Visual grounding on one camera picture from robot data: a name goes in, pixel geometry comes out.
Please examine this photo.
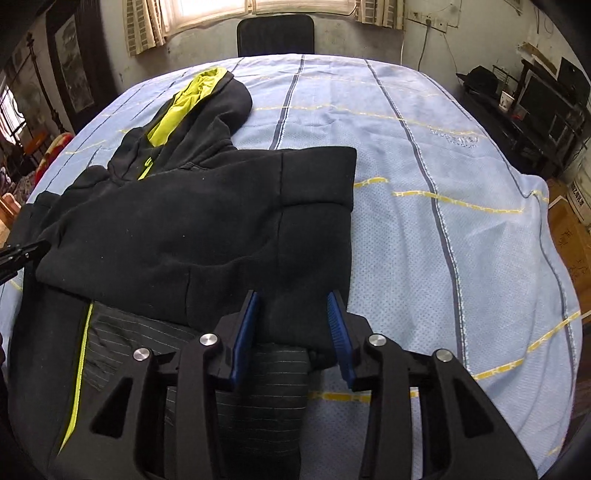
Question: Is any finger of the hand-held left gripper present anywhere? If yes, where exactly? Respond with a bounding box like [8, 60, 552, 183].
[0, 239, 50, 283]

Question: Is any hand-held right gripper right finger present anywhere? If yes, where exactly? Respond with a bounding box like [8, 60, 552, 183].
[325, 291, 539, 480]

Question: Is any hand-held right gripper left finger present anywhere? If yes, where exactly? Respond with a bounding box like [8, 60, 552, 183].
[51, 290, 264, 480]

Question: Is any black hoodie with yellow lining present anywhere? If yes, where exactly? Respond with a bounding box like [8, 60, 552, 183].
[7, 67, 358, 480]

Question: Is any wooden furniture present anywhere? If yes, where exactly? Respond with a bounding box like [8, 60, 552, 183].
[0, 194, 22, 232]

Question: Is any red floral blanket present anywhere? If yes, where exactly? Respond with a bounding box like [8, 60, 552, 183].
[33, 133, 75, 186]

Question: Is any dark standing pole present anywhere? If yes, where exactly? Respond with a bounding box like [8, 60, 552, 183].
[25, 32, 64, 136]

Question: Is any light blue striped bedsheet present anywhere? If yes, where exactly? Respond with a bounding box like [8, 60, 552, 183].
[0, 53, 583, 480]

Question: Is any checked beige curtain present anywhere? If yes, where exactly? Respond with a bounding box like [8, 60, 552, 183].
[353, 0, 407, 31]
[124, 0, 167, 57]

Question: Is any white plastic bucket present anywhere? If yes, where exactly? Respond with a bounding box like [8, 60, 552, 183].
[566, 148, 591, 214]

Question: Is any black chair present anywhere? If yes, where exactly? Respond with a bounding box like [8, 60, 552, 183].
[236, 15, 315, 58]

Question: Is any black monitor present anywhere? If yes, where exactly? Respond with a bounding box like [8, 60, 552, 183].
[517, 74, 583, 140]

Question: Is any bright window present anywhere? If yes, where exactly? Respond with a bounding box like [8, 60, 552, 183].
[164, 0, 365, 25]

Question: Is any wooden strip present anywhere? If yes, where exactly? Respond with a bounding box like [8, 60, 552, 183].
[517, 41, 560, 75]

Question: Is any black speaker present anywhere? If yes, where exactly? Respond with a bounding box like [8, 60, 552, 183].
[556, 56, 585, 93]

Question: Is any dark framed wall picture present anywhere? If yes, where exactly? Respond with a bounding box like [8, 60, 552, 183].
[45, 11, 117, 134]

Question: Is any hanging power cable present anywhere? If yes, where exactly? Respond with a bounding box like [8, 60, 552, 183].
[418, 19, 435, 71]

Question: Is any wall power socket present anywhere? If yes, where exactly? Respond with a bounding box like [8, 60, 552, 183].
[409, 13, 448, 33]

